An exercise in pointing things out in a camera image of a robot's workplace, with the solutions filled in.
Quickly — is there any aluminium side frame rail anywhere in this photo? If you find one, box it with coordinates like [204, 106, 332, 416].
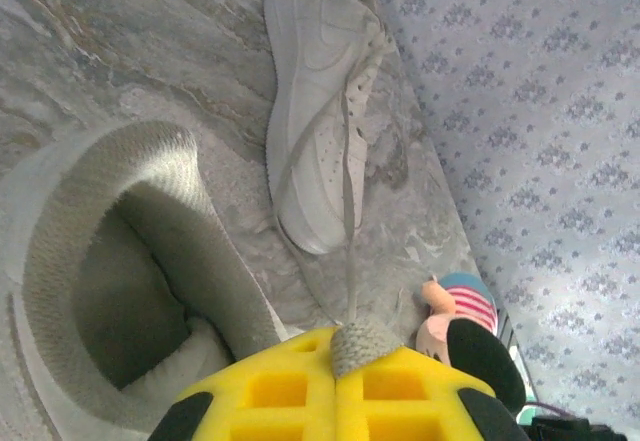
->
[494, 303, 531, 392]

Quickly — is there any white lace-up sneaker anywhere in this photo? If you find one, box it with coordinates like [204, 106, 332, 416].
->
[0, 120, 404, 441]
[262, 0, 399, 327]

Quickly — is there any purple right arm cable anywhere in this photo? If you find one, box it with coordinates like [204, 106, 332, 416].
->
[522, 399, 569, 418]

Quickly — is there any black-haired plush doll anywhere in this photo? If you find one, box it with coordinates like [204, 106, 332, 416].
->
[414, 271, 529, 412]

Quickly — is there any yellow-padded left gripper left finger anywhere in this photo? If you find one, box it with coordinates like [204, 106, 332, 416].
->
[149, 327, 340, 441]

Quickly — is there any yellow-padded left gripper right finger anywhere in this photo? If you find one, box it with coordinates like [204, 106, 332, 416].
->
[334, 345, 530, 441]

